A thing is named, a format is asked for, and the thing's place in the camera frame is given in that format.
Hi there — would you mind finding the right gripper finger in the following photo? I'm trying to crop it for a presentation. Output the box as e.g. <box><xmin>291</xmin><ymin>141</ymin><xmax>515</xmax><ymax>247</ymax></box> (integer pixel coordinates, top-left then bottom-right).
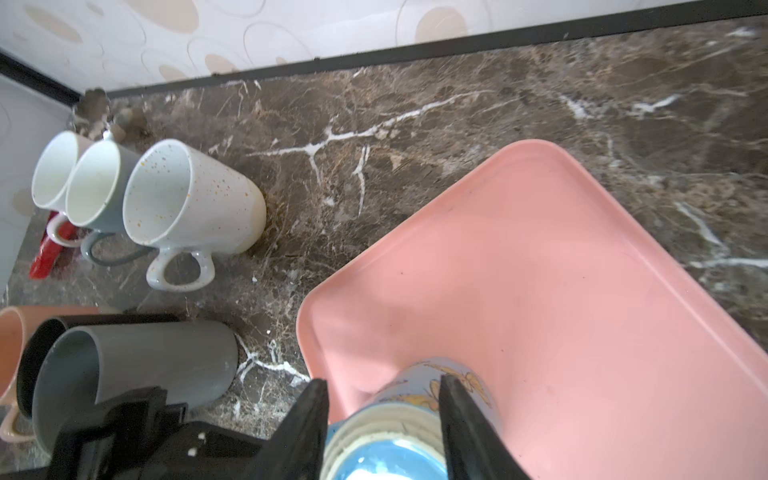
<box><xmin>439</xmin><ymin>374</ymin><xmax>529</xmax><ymax>480</ymax></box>

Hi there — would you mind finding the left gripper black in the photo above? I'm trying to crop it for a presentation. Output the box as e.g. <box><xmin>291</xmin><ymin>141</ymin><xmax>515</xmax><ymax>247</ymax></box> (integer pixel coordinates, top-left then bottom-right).
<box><xmin>1</xmin><ymin>379</ymin><xmax>329</xmax><ymax>479</ymax></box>

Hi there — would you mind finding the blue butterfly mug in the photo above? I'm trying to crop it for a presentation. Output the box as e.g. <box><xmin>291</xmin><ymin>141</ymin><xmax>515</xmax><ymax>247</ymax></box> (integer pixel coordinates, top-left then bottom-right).
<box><xmin>320</xmin><ymin>357</ymin><xmax>502</xmax><ymax>479</ymax></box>

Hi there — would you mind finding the dark grey mug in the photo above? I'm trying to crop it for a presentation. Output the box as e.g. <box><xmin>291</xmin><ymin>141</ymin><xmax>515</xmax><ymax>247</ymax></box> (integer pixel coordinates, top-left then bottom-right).
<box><xmin>32</xmin><ymin>321</ymin><xmax>238</xmax><ymax>453</ymax></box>

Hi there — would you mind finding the speckled cream mug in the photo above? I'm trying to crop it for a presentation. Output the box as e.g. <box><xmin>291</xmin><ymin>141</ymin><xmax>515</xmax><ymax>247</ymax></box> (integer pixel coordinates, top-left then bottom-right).
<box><xmin>122</xmin><ymin>139</ymin><xmax>267</xmax><ymax>292</ymax></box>

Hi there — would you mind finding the black mug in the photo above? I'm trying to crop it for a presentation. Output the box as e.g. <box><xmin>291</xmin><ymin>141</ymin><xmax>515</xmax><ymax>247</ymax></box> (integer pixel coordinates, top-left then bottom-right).
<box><xmin>16</xmin><ymin>311</ymin><xmax>181</xmax><ymax>421</ymax></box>

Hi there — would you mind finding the cream and salmon mug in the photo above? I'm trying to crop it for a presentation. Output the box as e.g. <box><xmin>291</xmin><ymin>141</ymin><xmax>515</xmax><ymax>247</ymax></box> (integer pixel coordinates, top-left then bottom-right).
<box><xmin>1</xmin><ymin>305</ymin><xmax>101</xmax><ymax>443</ymax></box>

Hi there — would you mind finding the light grey mug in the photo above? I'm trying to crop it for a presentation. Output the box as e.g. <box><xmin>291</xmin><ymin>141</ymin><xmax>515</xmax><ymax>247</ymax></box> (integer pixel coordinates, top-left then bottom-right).
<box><xmin>64</xmin><ymin>140</ymin><xmax>151</xmax><ymax>267</ymax></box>

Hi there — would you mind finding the pale pink mug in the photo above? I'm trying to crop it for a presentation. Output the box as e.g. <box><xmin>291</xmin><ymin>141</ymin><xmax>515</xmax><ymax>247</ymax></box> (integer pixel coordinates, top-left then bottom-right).
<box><xmin>31</xmin><ymin>131</ymin><xmax>94</xmax><ymax>248</ymax></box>

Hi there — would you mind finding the pink plastic tray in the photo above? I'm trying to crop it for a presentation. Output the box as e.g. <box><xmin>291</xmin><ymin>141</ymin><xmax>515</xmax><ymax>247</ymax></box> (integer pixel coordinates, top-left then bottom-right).
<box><xmin>297</xmin><ymin>140</ymin><xmax>767</xmax><ymax>479</ymax></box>

